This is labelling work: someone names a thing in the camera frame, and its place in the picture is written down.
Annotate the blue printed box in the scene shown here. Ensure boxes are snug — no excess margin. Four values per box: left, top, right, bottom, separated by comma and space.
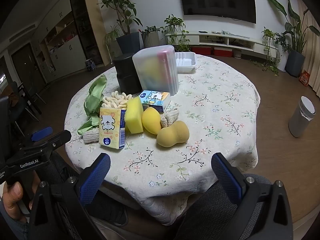
85, 59, 97, 72

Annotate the dark glass cabinet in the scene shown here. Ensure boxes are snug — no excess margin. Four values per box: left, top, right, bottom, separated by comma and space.
69, 0, 103, 65

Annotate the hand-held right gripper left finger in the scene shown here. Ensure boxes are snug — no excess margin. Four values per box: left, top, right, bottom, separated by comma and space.
26, 152, 112, 240

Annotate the wall-mounted television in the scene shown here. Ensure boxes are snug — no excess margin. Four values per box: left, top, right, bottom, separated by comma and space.
177, 0, 257, 24

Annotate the white wall cabinet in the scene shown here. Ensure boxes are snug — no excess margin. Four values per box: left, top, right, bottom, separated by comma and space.
37, 0, 88, 83

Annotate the grey trash can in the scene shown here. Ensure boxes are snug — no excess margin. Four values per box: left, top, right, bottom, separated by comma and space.
288, 96, 316, 138

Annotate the translucent plastic box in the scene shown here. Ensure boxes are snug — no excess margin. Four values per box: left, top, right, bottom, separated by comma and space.
132, 45, 179, 97

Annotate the large broad-leaf plant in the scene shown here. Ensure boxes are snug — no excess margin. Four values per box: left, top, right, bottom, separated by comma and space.
266, 0, 320, 54

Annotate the yellow rectangular sponge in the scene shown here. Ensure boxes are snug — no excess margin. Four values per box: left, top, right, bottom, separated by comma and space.
124, 97, 144, 134

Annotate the small plant in ribbed planter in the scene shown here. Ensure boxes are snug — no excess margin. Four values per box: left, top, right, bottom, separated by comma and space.
141, 26, 161, 34

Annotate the tall leafy tree plant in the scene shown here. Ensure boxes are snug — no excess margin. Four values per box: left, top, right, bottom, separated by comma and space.
99, 0, 143, 35

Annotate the white plastic tray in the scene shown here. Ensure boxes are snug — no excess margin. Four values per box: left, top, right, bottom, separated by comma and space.
174, 52, 197, 74

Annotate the beige curtain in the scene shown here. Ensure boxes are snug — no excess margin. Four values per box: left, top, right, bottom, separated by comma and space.
299, 7, 320, 98

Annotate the person's right leg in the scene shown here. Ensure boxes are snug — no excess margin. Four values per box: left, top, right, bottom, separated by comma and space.
175, 172, 277, 240

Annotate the orange cardboard box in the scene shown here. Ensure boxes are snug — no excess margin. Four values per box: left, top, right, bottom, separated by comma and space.
299, 69, 310, 87

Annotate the grey ribbed planter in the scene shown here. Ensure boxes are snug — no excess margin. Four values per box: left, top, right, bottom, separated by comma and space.
141, 31, 160, 48

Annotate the black chair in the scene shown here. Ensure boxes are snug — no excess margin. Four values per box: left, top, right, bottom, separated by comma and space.
7, 81, 47, 130

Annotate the tan gourd-shaped makeup sponge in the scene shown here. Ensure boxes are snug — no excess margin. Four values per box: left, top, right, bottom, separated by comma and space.
156, 120, 190, 147

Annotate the red storage box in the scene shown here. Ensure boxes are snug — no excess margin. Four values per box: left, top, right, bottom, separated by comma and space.
214, 47, 234, 57
191, 46, 213, 55

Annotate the thin spindly plant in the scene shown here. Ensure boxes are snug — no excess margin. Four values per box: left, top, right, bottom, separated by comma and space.
103, 25, 121, 58

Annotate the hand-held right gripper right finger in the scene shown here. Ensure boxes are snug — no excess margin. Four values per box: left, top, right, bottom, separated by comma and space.
211, 152, 294, 240

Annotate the green cloth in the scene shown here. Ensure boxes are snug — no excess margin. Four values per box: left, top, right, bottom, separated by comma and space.
77, 74, 108, 137

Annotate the blue and yellow tissue pack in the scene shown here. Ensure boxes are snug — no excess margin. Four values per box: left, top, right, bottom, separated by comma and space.
139, 90, 171, 113

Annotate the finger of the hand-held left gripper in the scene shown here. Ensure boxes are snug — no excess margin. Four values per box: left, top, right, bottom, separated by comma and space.
17, 127, 53, 151
7, 129, 72, 166

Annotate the dark grey planter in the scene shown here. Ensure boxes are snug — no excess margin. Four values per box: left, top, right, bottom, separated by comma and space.
285, 49, 306, 78

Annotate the small trailing plant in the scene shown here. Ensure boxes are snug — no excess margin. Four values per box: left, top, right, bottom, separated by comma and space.
261, 26, 280, 77

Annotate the trailing pothos plant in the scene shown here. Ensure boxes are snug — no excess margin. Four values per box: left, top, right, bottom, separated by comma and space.
160, 14, 191, 52

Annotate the yellow teardrop makeup sponge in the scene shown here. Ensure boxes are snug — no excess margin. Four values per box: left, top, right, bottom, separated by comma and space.
142, 107, 162, 135

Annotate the black shoe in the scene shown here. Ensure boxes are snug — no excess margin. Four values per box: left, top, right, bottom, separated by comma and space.
86, 190, 129, 227

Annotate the beige knit cloth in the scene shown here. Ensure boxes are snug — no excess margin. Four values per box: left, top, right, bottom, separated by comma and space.
160, 107, 180, 128
82, 129, 100, 145

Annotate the person's left hand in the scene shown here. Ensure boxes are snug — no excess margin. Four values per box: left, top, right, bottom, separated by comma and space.
0, 171, 42, 223

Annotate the cream chenille mitt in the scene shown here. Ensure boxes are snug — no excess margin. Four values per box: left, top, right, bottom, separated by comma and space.
101, 91, 133, 110

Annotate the black cylindrical container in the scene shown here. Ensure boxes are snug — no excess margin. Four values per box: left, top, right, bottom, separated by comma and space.
113, 52, 143, 94

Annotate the white television cabinet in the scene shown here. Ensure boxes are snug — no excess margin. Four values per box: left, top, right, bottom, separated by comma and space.
165, 31, 280, 59

